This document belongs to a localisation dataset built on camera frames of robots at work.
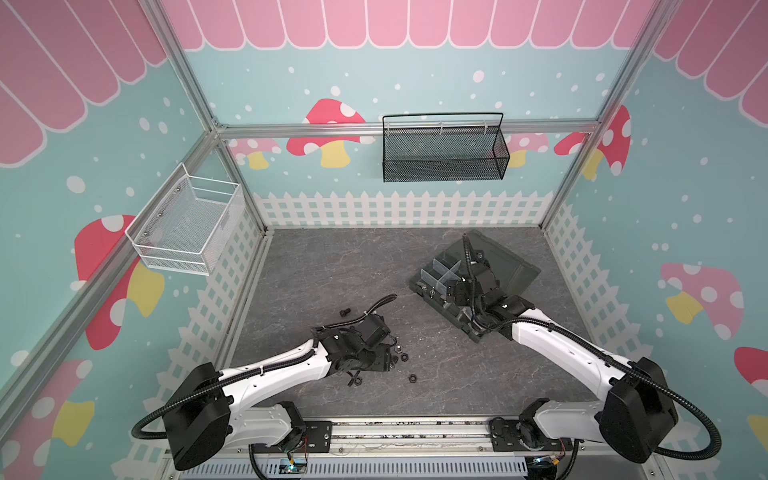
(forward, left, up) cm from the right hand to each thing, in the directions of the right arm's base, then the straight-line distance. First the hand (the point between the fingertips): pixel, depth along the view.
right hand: (463, 282), depth 84 cm
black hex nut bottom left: (-22, +30, -16) cm, 41 cm away
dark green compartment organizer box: (+7, +6, -12) cm, 15 cm away
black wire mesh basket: (+39, +4, +19) cm, 43 cm away
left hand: (-20, +24, -11) cm, 33 cm away
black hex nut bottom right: (-22, +15, -16) cm, 31 cm away
